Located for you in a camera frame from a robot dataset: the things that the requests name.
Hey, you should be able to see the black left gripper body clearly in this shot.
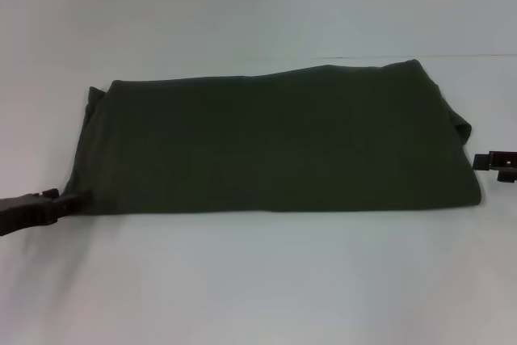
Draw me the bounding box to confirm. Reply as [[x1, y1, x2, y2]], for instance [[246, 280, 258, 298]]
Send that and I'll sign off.
[[0, 193, 61, 238]]

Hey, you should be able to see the dark green FREE t-shirt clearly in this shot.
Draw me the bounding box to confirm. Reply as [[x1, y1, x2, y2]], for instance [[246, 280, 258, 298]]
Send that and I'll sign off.
[[64, 57, 485, 214]]

